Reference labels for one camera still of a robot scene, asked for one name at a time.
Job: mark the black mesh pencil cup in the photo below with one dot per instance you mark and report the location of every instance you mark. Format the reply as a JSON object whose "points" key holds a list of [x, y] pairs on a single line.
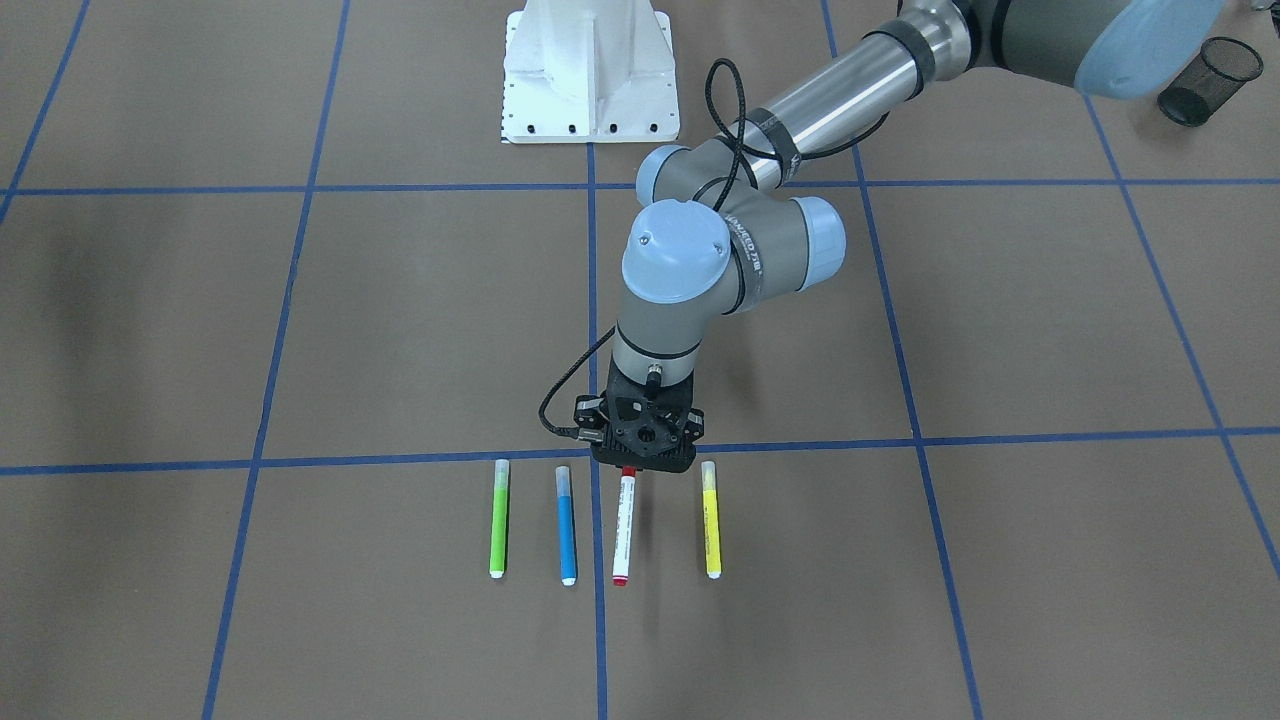
{"points": [[1221, 67]]}

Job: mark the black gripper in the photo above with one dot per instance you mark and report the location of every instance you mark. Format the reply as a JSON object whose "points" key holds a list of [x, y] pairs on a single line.
{"points": [[585, 415]]}

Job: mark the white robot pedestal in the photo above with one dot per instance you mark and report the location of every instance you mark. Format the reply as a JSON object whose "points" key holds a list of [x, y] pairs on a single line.
{"points": [[589, 72]]}

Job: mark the yellow marker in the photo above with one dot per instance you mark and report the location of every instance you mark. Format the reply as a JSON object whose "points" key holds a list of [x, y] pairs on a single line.
{"points": [[710, 520]]}

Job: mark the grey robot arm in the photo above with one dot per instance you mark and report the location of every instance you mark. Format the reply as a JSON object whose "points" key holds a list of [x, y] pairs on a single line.
{"points": [[711, 239]]}

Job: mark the blue marker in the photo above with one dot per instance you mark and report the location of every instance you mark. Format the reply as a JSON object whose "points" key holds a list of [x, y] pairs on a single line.
{"points": [[568, 571]]}

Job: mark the green marker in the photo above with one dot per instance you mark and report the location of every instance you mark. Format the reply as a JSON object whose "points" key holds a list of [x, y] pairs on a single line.
{"points": [[500, 520]]}

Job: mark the red white marker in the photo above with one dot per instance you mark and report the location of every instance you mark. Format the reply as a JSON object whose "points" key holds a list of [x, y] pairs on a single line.
{"points": [[621, 562]]}

